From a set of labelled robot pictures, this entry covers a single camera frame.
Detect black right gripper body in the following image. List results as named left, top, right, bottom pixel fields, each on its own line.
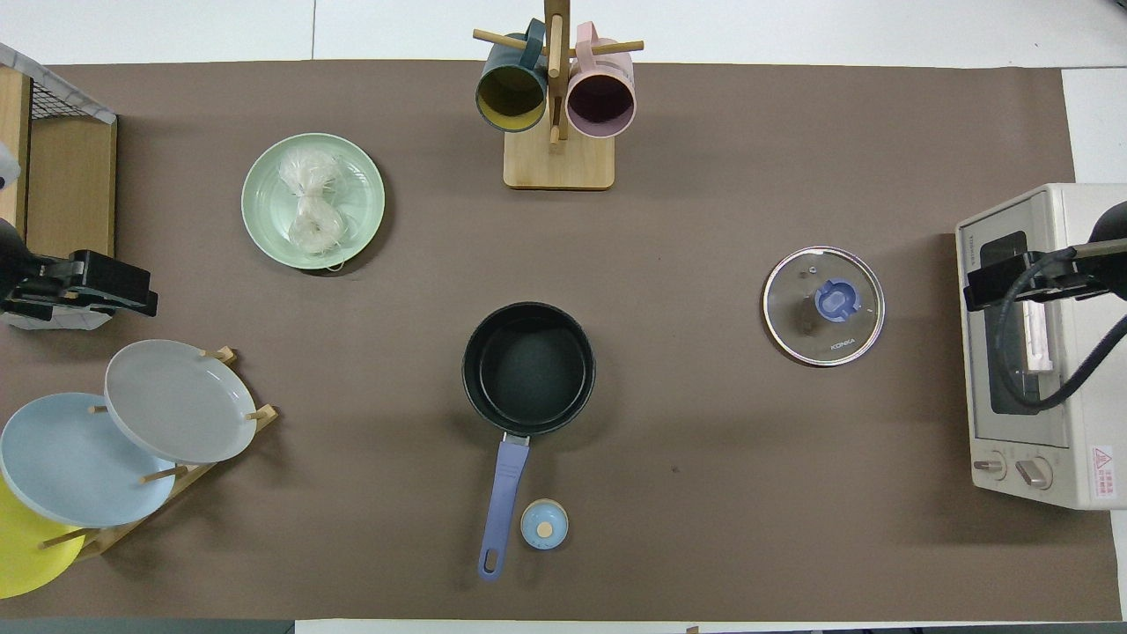
left=986, top=250, right=1099, bottom=310

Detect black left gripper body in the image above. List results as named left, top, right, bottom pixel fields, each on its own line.
left=0, top=251, right=126, bottom=320

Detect clear bag of vermicelli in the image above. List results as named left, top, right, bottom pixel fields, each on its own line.
left=277, top=145, right=347, bottom=270

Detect glass lid with blue knob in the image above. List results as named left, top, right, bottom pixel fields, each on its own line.
left=762, top=246, right=886, bottom=367

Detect grey plate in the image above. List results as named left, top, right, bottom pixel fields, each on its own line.
left=104, top=339, right=259, bottom=465

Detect light green plate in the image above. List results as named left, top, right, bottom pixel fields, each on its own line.
left=241, top=132, right=387, bottom=272

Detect light blue plate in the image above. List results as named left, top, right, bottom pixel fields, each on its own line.
left=0, top=392, right=177, bottom=529

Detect wooden plate rack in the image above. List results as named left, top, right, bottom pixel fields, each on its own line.
left=37, top=346, right=280, bottom=562

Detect yellow plate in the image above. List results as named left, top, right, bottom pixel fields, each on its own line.
left=0, top=475, right=86, bottom=600

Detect beige toaster oven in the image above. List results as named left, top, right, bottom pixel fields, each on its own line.
left=955, top=182, right=1127, bottom=512

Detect brown table mat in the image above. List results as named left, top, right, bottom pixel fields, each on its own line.
left=0, top=60, right=1123, bottom=622

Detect pink mug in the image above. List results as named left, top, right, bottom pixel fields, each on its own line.
left=565, top=22, right=637, bottom=140

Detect dark teal mug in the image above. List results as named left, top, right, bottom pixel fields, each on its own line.
left=475, top=19, right=549, bottom=134

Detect wooden mug tree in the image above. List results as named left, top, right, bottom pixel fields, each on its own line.
left=472, top=0, right=645, bottom=191

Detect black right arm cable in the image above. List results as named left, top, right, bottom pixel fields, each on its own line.
left=995, top=249, right=1127, bottom=412

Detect wooden shelf with wire basket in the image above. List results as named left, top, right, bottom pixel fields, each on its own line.
left=0, top=42, right=118, bottom=332

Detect black pot with blue handle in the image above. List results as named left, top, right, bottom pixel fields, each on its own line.
left=461, top=302, right=597, bottom=582

